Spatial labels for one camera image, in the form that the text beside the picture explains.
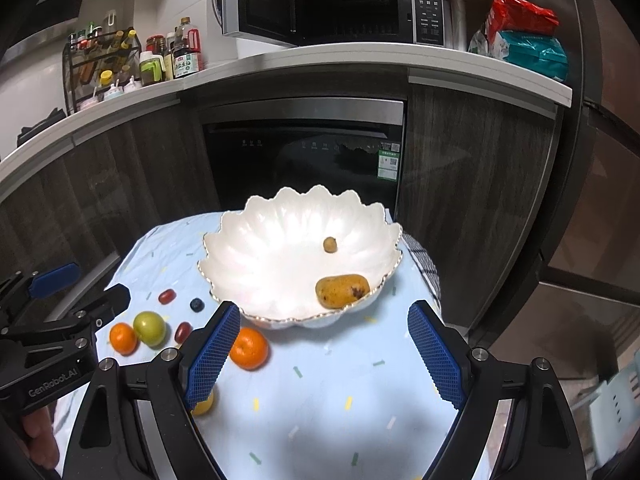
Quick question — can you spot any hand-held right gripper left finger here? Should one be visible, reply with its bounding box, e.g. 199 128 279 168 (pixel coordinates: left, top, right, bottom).
60 301 242 480

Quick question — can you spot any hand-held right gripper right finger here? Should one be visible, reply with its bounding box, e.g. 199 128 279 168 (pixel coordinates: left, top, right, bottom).
407 300 588 480

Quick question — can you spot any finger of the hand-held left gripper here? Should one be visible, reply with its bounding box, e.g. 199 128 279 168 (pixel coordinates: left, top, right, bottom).
0 261 82 326
0 283 132 367

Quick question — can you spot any orange tangerine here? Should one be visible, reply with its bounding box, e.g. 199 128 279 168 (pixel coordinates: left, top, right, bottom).
109 323 139 356
229 327 270 372

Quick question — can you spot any yellow lemon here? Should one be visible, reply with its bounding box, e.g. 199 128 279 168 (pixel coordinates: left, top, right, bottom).
191 387 216 417

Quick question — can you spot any green apple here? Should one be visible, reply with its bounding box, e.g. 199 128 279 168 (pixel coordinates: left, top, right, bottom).
132 311 167 348

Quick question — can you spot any white scalloped bowl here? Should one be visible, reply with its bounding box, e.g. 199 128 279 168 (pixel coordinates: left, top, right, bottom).
197 185 403 330

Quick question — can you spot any person's left hand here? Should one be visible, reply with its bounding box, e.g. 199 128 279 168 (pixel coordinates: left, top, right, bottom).
21 404 63 467

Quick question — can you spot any light blue tablecloth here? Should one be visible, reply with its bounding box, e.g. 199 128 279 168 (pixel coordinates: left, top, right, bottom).
52 210 481 480

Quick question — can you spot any yellow-brown loquat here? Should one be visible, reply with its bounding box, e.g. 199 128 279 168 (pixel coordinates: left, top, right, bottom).
315 273 371 309

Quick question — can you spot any dark wood cabinet door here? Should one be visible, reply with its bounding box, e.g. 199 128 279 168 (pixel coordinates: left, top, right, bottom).
0 105 221 281
397 77 558 331

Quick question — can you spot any black bag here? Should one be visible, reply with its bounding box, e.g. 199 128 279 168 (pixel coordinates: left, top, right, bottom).
17 107 66 148

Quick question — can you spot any pale blue stool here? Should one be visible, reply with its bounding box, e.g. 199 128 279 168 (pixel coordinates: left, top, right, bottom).
587 375 640 466

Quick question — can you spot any black built-in dishwasher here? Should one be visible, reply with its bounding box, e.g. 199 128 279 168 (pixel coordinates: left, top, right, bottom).
197 97 407 226

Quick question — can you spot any green lidded container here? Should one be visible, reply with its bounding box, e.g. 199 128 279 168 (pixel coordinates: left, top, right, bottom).
139 51 165 86

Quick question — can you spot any row of condiment bottles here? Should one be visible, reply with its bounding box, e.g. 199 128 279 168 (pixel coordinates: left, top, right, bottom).
67 20 138 86

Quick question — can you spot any dark refrigerator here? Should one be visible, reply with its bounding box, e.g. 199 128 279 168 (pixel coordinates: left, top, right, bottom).
540 0 640 311

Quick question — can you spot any large soy sauce bottle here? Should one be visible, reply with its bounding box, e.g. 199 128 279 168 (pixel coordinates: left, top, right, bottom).
172 16 203 78

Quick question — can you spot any teal plastic bag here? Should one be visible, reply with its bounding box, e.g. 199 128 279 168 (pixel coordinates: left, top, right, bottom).
492 30 568 81

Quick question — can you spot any red snack bag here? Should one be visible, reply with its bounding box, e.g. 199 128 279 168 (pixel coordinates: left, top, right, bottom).
487 0 560 36

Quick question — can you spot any black microwave oven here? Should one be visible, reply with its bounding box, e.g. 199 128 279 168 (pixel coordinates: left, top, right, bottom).
212 0 446 50

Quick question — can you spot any black wire spice rack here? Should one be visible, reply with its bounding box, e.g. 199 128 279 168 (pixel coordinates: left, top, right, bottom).
62 35 143 113

